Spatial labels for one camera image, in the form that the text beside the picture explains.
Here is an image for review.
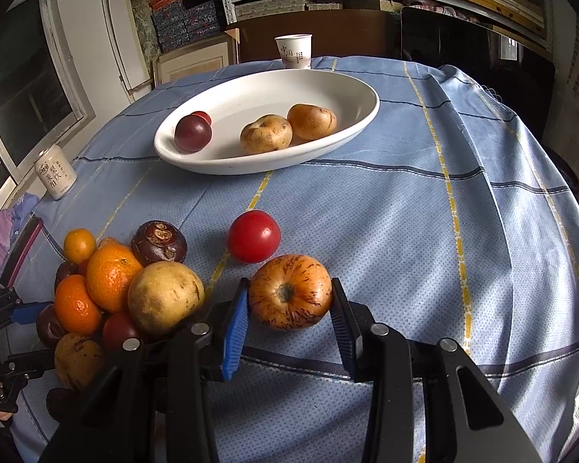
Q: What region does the red-edged dark phone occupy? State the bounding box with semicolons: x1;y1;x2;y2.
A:
0;216;45;292

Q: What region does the stack of patterned boxes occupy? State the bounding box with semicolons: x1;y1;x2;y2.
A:
147;0;223;54

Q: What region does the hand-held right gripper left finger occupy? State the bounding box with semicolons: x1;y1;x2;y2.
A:
39;277;252;463

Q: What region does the beige framed panel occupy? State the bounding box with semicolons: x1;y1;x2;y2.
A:
152;36;239;88

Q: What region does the white paper cup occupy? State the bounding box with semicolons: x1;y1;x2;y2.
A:
274;34;314;71

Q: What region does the metal shelf rack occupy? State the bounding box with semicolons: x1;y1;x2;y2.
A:
215;0;555;54

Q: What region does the dark purple plum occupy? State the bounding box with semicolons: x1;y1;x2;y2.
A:
36;304;68;350
174;114;213;154

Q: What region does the brown wooden cabinet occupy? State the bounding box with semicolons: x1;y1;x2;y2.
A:
224;8;401;63

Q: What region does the orange striped apple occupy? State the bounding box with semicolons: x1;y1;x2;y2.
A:
248;254;333;331

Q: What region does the green marble slab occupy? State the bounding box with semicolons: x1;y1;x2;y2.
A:
128;0;162;90

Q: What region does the light blue cloth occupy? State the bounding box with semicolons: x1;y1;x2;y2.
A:
10;192;42;223

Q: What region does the stack of wooden framed boards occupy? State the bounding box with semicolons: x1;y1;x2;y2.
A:
439;0;548;34

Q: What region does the white oval bowl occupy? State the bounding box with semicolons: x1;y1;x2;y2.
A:
153;68;381;176

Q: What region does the small orange mandarin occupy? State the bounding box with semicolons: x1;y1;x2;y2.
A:
63;228;97;264

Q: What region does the small brown speckled fruit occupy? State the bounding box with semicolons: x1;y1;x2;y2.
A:
54;333;106;392

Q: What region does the yellow streaked pepino melon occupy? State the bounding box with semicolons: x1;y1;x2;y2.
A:
127;261;206;337

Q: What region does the dark water chestnut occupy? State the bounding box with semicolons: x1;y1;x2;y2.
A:
54;260;80;295
130;220;188;266

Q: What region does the white wooden strip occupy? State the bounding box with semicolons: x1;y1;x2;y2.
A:
100;0;136;95

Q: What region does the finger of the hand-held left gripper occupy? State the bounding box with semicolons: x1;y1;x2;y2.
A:
0;347;56;416
0;287;55;333

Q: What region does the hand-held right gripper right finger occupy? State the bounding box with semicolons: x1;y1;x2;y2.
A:
329;277;546;463

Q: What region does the black glossy screen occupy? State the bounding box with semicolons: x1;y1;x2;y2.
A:
400;6;557;140

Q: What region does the white-framed window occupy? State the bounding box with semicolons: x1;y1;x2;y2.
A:
0;0;97;223

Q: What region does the dark purple passion fruit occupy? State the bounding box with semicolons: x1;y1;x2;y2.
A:
46;388;78;422

